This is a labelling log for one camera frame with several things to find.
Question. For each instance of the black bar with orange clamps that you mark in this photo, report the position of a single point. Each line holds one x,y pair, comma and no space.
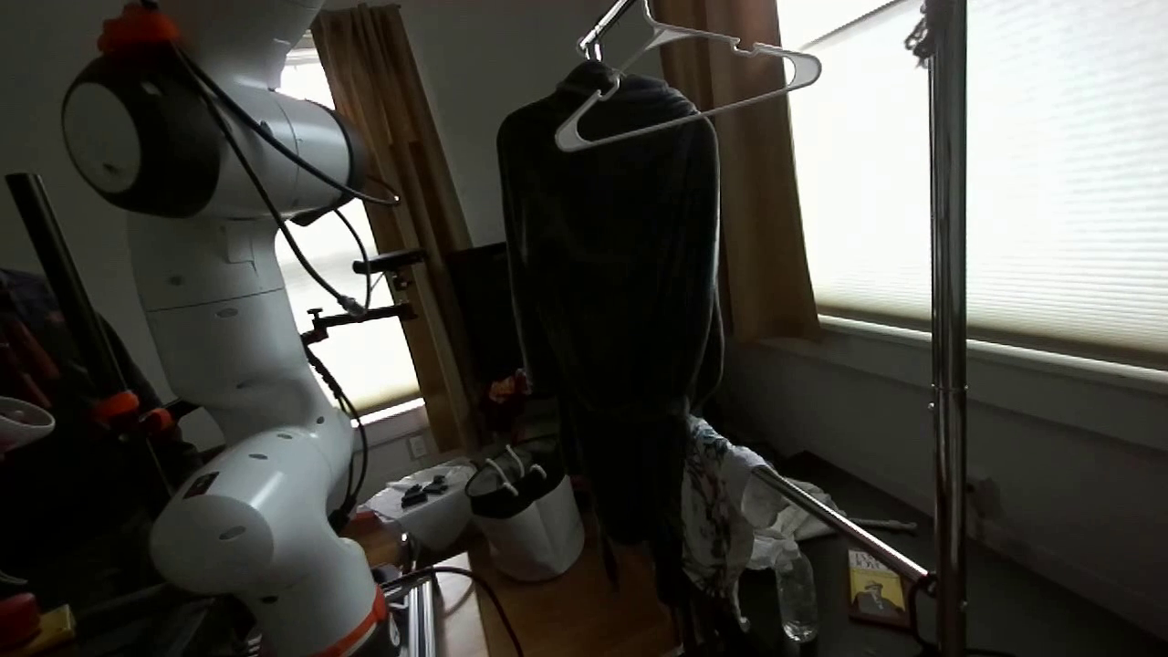
67,294

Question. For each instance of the wide white window blind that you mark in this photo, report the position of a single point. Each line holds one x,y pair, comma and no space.
1072,186

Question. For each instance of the white flat device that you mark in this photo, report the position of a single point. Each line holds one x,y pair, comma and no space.
420,506

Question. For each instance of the white round object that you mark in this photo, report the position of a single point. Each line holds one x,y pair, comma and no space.
22,427

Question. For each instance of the white bucket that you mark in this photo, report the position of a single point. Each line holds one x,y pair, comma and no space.
533,535

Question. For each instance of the white window sill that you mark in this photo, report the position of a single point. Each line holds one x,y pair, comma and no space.
1059,368

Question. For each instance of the white floral cloth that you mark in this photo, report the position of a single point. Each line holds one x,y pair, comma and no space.
718,486

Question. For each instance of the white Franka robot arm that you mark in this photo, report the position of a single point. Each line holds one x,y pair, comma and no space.
233,305

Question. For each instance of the brown curtain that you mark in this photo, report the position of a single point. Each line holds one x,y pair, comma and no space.
755,220
388,148

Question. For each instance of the narrow white window blind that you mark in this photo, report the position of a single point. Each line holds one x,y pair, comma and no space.
379,368

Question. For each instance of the black hanging garment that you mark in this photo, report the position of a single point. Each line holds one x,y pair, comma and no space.
606,305

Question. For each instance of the clear plastic bottle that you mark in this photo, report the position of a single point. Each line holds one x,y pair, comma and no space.
798,605

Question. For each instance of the chrome metal clothes stand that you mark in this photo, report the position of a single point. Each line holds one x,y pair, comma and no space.
952,305

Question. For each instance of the white plastic hanger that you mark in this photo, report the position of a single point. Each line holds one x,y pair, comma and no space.
571,135

